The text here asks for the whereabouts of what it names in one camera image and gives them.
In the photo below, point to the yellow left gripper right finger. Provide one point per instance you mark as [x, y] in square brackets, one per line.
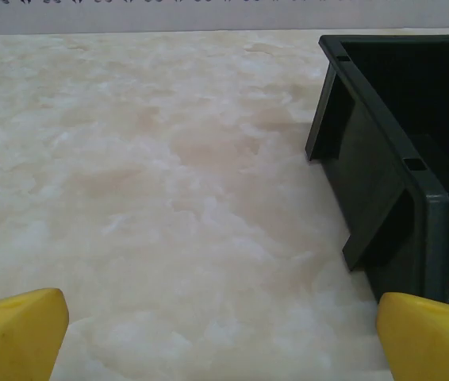
[430, 345]

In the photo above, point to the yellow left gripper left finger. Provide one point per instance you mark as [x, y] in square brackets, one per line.
[10, 341]

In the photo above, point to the black plastic bin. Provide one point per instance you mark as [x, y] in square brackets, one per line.
[375, 158]

